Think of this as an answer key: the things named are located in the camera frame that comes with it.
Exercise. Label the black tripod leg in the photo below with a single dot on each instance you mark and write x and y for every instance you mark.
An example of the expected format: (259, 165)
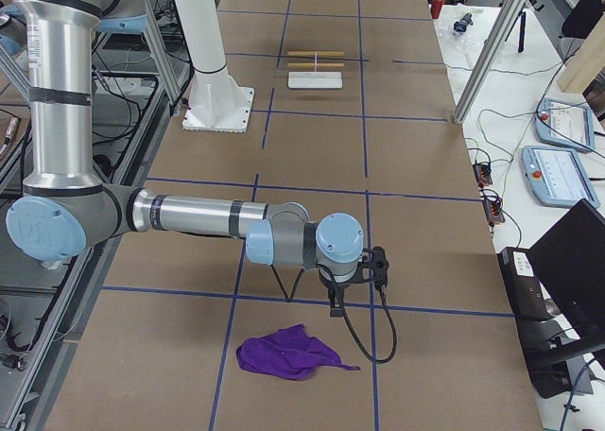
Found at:
(522, 32)

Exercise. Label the lower orange connector box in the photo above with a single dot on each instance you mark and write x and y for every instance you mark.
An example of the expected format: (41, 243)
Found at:
(492, 206)

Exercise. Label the black laptop computer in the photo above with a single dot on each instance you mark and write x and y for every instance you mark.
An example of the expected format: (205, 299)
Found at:
(567, 262)

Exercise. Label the lower teach pendant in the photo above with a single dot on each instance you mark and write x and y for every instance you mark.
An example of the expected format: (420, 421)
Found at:
(557, 177)

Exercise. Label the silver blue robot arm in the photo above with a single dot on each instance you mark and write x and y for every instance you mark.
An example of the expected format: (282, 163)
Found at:
(66, 208)

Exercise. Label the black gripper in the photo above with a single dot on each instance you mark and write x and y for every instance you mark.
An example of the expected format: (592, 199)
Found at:
(334, 286)

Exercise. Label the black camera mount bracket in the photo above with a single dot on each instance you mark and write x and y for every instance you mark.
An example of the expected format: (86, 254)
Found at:
(373, 269)

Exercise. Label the teach pendant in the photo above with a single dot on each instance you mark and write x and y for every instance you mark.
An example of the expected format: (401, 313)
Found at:
(557, 177)
(565, 124)

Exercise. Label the white pedestal column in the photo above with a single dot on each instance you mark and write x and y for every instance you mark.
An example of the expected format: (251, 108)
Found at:
(216, 102)

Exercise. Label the aluminium frame post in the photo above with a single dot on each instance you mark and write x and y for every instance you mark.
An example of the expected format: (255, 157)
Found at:
(501, 27)

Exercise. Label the small blue black tool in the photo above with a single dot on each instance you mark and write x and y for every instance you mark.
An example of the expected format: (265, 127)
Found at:
(460, 26)

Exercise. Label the upper orange connector box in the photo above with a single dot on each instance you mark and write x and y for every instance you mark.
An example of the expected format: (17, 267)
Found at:
(483, 174)

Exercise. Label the wooden beam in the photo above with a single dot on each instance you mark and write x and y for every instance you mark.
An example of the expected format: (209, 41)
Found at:
(587, 63)

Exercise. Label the black monitor stand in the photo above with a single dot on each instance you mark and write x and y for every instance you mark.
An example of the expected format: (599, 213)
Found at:
(554, 360)

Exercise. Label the upper teach pendant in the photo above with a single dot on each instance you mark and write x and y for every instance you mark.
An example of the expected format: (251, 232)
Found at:
(565, 124)

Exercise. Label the orange connector box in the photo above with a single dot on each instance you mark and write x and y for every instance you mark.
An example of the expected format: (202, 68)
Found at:
(492, 206)
(483, 174)

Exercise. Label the purple towel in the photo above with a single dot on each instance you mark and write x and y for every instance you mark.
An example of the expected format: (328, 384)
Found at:
(289, 354)

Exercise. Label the white towel rack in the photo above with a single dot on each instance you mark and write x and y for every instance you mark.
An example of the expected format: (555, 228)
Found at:
(316, 70)

